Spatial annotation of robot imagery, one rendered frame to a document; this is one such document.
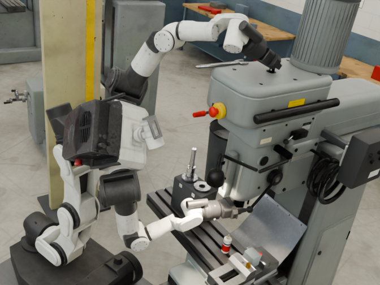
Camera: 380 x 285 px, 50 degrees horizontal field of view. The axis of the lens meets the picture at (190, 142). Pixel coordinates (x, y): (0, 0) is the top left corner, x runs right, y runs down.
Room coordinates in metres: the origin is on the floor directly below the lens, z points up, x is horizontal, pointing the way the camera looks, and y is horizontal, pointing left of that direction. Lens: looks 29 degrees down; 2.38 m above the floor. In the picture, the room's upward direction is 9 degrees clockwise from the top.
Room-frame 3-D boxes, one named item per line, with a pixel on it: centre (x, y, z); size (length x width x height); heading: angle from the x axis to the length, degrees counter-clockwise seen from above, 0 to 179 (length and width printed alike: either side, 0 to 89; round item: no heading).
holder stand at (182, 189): (1.80, -0.06, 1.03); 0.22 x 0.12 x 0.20; 46
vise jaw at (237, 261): (1.35, -0.32, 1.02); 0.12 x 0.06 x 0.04; 41
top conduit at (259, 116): (1.41, -0.38, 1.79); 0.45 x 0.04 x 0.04; 129
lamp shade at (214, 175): (1.35, -0.12, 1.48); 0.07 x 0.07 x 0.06
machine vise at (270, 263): (1.37, -0.34, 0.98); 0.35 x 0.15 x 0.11; 131
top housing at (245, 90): (1.51, -0.28, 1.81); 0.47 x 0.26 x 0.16; 129
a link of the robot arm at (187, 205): (1.42, -0.07, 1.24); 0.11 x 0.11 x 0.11; 24
